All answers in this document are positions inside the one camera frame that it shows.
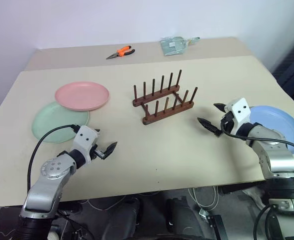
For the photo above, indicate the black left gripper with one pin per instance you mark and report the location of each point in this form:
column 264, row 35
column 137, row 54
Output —
column 98, row 152

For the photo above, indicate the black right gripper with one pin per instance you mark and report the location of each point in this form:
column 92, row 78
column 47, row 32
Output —
column 227, row 122

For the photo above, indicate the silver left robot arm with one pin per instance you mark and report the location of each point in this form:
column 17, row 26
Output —
column 49, row 180

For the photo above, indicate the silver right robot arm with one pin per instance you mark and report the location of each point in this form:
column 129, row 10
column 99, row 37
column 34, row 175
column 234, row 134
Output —
column 277, row 160

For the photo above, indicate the wooden dish rack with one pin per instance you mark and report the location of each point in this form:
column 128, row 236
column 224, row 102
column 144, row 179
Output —
column 162, row 113

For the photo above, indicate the pink-red plastic plate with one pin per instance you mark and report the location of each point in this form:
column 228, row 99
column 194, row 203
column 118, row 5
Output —
column 82, row 96

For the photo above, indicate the green plastic plate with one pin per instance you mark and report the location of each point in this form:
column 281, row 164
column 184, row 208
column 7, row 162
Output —
column 54, row 122

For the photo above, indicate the blue plastic plate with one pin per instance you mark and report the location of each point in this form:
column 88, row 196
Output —
column 277, row 118

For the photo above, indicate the green item in plastic bag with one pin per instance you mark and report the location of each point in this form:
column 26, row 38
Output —
column 173, row 45

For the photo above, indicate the dark rounded shape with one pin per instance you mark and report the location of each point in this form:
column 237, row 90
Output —
column 122, row 220
column 182, row 220

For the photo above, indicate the black office chair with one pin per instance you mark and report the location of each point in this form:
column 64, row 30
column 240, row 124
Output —
column 293, row 72

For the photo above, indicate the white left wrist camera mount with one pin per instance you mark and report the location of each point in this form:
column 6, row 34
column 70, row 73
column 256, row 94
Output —
column 85, row 140

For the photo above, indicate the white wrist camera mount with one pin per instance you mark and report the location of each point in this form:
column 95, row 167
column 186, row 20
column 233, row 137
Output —
column 85, row 140
column 240, row 112

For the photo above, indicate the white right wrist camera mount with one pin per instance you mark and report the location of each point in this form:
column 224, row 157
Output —
column 240, row 112

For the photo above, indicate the black metal bracket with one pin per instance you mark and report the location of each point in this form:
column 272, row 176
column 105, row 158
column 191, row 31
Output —
column 217, row 225

